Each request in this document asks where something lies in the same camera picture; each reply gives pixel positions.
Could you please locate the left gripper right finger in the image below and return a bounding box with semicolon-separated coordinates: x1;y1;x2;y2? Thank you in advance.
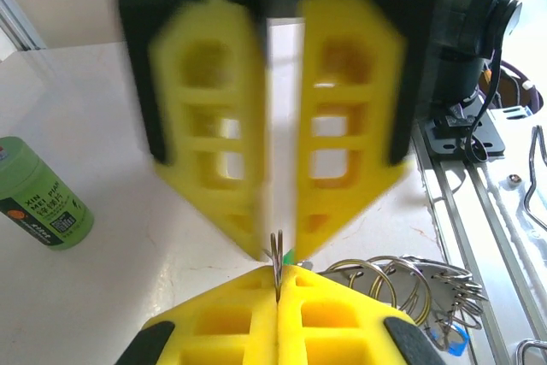
277;263;449;365

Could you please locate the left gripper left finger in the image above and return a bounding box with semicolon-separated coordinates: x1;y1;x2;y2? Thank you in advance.
114;265;279;365

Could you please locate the blue key tag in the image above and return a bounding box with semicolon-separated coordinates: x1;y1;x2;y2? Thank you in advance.
429;322;467;357

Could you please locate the green cylindrical can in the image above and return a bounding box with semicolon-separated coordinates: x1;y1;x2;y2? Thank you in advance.
0;136;95;251

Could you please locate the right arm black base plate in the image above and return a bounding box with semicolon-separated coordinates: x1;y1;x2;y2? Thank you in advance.
421;110;506;165

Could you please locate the aluminium frame rail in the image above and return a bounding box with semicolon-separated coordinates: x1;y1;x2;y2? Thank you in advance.
409;103;547;365

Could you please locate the bent metal wire hook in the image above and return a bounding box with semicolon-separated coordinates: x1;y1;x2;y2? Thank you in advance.
523;124;547;230

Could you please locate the small metal wire clip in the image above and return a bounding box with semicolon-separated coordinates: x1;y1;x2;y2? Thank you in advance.
515;338;547;365

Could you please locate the aluminium corner post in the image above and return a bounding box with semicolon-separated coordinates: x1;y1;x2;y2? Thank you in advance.
0;0;47;53

